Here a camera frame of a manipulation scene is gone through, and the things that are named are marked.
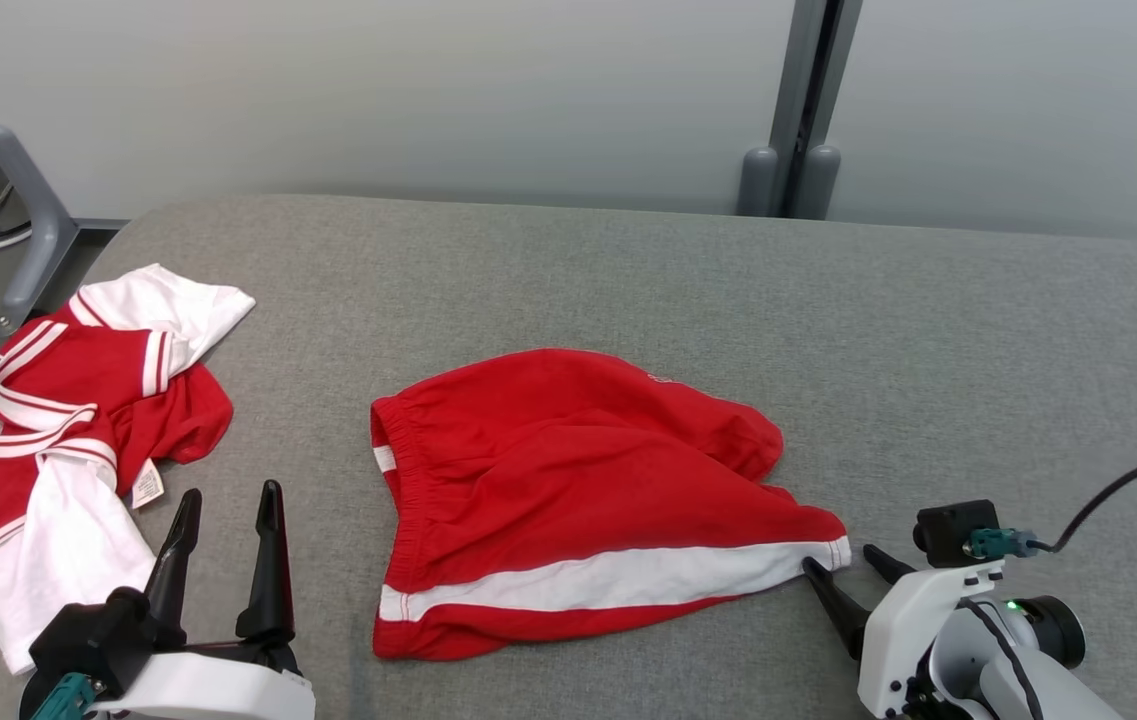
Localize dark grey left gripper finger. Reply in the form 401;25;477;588
144;488;203;626
235;480;295;646

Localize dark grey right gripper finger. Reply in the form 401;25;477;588
802;556;871;661
863;543;918;587

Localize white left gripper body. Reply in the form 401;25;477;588
93;640;316;720

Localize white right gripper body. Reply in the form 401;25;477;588
858;560;1004;716

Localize red and white jersey shirt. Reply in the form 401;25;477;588
0;263;257;676

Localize red shorts with white stripe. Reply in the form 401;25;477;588
370;347;852;662

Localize right camera cable teal plug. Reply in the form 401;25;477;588
964;450;1137;561

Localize camera cable teal plug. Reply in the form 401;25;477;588
964;450;1137;561
28;672;97;720

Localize left camera cable teal plug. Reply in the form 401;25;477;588
28;672;97;720

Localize grey cylindrical post foot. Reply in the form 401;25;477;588
737;147;779;218
794;146;842;221

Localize grey metal partition post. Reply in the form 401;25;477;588
766;0;864;219

